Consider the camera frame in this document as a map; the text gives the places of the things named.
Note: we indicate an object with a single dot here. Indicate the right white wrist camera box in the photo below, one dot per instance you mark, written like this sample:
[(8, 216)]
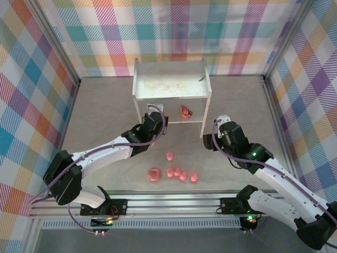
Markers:
[(223, 118)]

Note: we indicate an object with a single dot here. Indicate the yellow flower face toy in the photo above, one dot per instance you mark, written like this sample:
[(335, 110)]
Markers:
[(185, 112)]

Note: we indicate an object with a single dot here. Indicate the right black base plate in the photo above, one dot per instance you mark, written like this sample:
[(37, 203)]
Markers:
[(229, 205)]

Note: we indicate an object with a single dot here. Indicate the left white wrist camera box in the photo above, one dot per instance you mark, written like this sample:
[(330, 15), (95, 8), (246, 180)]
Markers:
[(158, 105)]

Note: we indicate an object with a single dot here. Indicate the controller board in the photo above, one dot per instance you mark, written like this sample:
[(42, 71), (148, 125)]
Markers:
[(101, 222), (248, 224)]

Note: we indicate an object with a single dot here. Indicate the left controller board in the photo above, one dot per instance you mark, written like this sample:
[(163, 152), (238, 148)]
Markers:
[(101, 222)]

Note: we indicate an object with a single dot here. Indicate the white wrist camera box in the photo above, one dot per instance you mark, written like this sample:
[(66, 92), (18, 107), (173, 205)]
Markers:
[(158, 105), (223, 118)]

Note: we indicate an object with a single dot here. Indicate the pink plastic pig toy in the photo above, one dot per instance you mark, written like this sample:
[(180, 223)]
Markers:
[(183, 176), (177, 170), (170, 172), (194, 177), (170, 156)]

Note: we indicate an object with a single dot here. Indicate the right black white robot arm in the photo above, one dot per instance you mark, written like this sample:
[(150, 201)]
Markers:
[(279, 184)]

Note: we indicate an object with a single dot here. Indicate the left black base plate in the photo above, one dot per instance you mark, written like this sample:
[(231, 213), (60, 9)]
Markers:
[(121, 206)]

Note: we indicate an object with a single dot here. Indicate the white two-tier shelf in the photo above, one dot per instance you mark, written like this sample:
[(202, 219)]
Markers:
[(171, 84)]

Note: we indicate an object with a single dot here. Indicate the right controller board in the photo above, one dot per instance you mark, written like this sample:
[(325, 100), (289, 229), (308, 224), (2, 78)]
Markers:
[(248, 224)]

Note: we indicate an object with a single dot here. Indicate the pink donut toy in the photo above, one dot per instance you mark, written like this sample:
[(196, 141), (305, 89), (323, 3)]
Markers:
[(154, 175)]

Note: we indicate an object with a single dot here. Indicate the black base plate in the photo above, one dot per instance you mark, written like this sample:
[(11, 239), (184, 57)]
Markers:
[(229, 205), (121, 206)]

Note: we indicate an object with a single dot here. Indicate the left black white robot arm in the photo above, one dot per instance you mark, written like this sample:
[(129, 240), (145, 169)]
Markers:
[(105, 155)]

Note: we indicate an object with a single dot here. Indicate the aluminium mounting rail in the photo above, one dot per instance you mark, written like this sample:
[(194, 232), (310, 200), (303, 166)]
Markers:
[(171, 204)]

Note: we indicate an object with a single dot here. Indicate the aluminium frame post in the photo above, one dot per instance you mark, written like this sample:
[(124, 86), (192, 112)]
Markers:
[(55, 39), (285, 39)]

